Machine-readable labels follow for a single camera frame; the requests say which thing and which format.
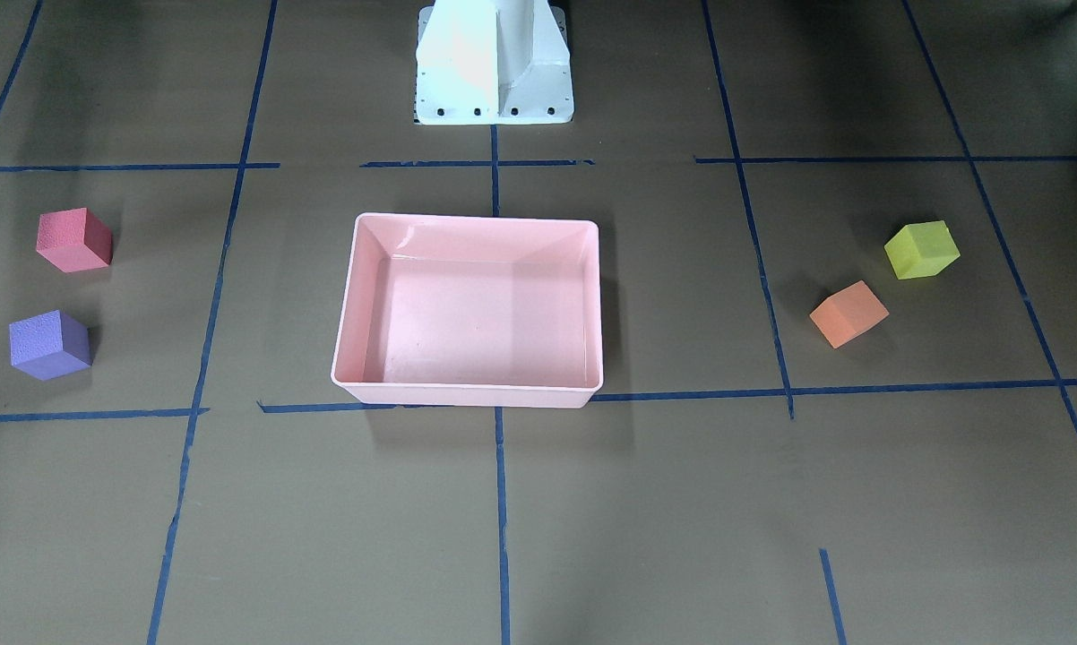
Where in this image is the orange foam block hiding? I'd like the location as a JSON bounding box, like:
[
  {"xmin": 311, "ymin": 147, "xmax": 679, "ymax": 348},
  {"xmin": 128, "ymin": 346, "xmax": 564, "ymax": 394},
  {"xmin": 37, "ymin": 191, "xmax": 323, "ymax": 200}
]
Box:
[{"xmin": 809, "ymin": 280, "xmax": 889, "ymax": 348}]

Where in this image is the purple foam block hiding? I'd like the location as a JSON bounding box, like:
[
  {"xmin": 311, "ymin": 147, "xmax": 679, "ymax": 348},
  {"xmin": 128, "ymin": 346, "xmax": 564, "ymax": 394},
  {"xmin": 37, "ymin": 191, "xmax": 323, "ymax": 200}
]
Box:
[{"xmin": 6, "ymin": 310, "xmax": 92, "ymax": 381}]

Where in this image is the pink plastic bin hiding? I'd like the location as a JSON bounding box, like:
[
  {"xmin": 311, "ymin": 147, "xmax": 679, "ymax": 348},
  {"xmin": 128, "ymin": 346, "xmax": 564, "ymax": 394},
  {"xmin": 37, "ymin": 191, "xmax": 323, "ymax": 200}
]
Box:
[{"xmin": 330, "ymin": 212, "xmax": 604, "ymax": 409}]

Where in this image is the yellow-green foam block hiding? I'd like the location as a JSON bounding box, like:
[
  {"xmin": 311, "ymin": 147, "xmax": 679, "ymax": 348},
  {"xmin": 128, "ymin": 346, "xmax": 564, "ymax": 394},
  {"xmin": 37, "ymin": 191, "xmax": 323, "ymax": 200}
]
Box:
[{"xmin": 883, "ymin": 220, "xmax": 961, "ymax": 280}]

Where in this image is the red foam block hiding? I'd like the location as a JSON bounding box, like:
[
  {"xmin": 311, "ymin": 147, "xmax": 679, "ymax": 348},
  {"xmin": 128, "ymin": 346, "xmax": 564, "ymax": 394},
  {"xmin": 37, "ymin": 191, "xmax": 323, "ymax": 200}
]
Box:
[{"xmin": 36, "ymin": 208, "xmax": 113, "ymax": 274}]

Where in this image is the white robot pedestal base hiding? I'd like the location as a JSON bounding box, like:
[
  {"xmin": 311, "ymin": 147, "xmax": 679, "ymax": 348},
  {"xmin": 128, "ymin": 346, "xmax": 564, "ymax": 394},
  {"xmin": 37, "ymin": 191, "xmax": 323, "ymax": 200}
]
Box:
[{"xmin": 412, "ymin": 1, "xmax": 575, "ymax": 125}]

